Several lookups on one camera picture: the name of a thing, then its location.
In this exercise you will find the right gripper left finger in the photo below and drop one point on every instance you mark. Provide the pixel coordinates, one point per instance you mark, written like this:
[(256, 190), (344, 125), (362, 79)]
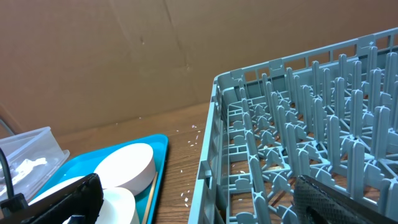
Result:
[(78, 202)]

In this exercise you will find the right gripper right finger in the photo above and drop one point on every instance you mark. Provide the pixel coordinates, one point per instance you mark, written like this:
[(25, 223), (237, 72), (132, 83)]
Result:
[(317, 203)]

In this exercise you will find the large white plate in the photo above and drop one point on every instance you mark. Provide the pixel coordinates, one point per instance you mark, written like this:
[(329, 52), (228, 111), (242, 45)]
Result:
[(55, 188)]

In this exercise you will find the small white cup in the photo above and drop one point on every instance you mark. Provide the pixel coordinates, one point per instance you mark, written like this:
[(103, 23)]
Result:
[(119, 207)]

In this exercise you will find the white bowl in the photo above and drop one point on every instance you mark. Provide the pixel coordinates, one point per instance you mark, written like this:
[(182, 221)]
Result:
[(131, 167)]

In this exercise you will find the wooden chopstick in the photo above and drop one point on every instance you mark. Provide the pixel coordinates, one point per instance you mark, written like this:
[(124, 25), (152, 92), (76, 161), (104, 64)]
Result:
[(149, 201)]

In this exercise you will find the grey dishwasher rack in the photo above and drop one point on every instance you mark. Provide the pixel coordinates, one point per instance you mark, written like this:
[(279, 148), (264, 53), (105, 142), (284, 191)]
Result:
[(330, 113)]

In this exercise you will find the teal serving tray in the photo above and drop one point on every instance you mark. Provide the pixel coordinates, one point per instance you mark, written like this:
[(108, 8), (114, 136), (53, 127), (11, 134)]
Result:
[(86, 164)]

